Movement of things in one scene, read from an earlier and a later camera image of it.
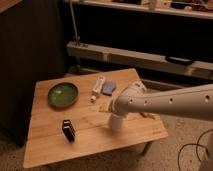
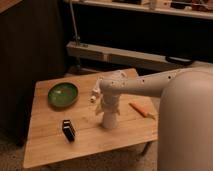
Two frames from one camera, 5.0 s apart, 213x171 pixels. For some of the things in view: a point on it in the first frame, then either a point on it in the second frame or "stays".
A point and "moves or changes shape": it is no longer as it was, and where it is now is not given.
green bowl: x=62 y=94 stays
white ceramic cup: x=116 y=122 moves or changes shape
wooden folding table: x=69 y=119 stays
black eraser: x=68 y=130 stays
